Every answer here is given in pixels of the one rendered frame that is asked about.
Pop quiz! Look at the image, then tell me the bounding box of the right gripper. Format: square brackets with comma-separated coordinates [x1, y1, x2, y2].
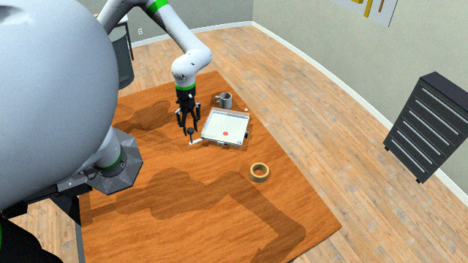
[42, 249, 63, 263]

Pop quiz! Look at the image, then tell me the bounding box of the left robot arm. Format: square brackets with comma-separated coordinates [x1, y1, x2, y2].
[97, 0, 212, 104]

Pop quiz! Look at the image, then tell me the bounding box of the grey metal cylinder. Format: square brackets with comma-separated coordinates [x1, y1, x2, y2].
[215, 93, 232, 110]

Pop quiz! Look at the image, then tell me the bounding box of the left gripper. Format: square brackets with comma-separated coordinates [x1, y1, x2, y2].
[174, 97, 201, 136]

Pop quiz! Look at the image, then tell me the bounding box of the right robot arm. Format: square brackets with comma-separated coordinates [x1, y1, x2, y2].
[0, 0, 127, 263]

